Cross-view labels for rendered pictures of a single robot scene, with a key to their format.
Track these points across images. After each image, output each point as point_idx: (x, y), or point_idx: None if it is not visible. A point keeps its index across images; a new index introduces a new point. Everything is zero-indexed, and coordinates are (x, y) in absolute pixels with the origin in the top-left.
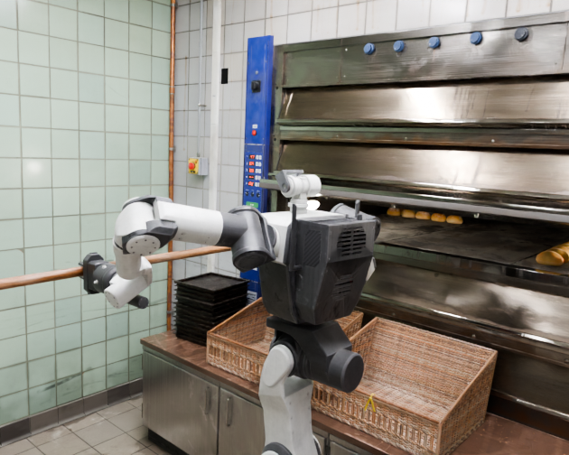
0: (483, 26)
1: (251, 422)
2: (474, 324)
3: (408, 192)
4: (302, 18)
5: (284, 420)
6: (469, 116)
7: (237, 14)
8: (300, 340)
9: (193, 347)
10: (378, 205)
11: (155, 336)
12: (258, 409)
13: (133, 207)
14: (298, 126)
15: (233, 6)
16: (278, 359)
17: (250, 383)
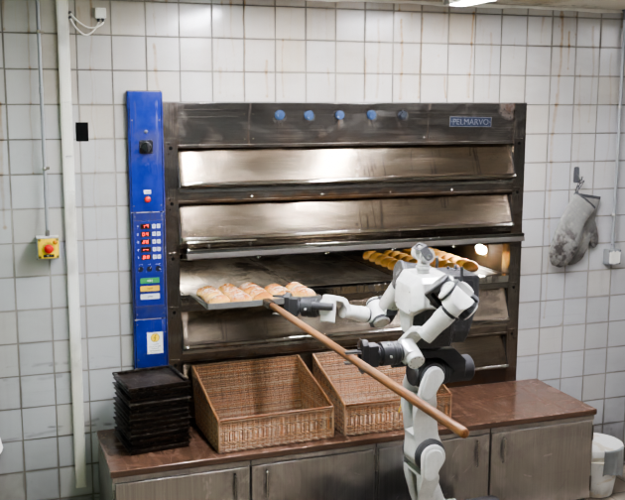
0: (377, 106)
1: (295, 479)
2: (396, 330)
3: (328, 239)
4: (199, 77)
5: (432, 420)
6: (375, 175)
7: (98, 60)
8: (446, 357)
9: (171, 452)
10: (286, 254)
11: (114, 464)
12: (304, 461)
13: (458, 289)
14: (204, 188)
15: (91, 49)
16: (437, 376)
17: (282, 445)
